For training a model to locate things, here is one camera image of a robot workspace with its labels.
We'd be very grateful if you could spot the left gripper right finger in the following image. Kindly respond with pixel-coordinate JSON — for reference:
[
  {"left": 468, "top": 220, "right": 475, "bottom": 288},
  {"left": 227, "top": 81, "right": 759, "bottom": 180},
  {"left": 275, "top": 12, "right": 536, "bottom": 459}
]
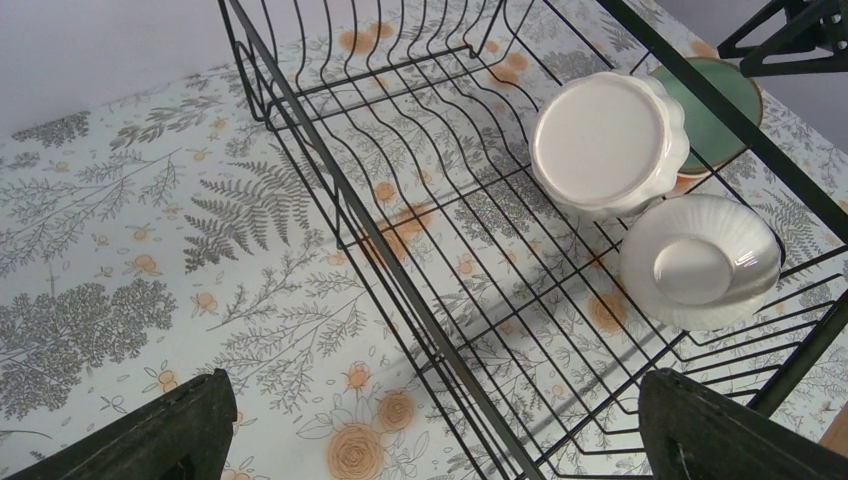
[{"left": 638, "top": 368, "right": 847, "bottom": 479}]

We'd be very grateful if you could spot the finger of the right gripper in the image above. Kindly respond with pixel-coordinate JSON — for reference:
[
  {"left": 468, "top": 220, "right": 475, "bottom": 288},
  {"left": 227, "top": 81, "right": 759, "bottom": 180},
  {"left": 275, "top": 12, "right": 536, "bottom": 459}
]
[{"left": 717, "top": 0, "right": 847, "bottom": 78}]

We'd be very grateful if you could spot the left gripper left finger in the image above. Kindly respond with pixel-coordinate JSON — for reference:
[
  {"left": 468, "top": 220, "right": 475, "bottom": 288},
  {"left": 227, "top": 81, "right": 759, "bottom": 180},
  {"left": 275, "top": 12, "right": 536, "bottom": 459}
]
[{"left": 11, "top": 369, "right": 237, "bottom": 479}]

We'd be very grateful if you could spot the mint green bowl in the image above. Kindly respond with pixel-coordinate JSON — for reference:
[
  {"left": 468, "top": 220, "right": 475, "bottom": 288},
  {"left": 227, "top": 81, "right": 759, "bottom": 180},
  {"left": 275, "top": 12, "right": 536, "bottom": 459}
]
[{"left": 650, "top": 57, "right": 764, "bottom": 178}]

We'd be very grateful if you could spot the orange bowl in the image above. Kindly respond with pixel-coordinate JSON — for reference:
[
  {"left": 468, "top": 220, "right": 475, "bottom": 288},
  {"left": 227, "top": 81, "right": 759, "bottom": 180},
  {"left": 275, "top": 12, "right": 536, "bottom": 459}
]
[{"left": 665, "top": 172, "right": 709, "bottom": 199}]

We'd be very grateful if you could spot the white cylindrical bowl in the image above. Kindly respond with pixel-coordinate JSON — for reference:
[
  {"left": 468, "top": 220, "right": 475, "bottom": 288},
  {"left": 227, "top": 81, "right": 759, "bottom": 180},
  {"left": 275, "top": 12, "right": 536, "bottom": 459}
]
[{"left": 529, "top": 71, "right": 690, "bottom": 219}]

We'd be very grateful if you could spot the black wire dish rack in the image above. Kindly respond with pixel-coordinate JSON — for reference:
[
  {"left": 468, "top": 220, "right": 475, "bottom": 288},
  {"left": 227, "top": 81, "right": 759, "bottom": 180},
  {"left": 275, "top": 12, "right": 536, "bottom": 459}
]
[{"left": 219, "top": 1, "right": 847, "bottom": 479}]

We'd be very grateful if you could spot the white round bowl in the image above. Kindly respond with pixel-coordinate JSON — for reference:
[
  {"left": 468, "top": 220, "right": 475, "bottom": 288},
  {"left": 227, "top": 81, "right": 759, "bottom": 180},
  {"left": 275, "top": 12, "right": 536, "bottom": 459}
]
[{"left": 619, "top": 194, "right": 785, "bottom": 331}]

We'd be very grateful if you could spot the floral table mat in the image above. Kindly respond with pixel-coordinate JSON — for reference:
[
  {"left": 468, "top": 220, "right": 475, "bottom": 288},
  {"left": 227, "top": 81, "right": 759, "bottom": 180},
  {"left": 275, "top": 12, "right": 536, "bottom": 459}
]
[{"left": 1, "top": 1, "right": 847, "bottom": 479}]

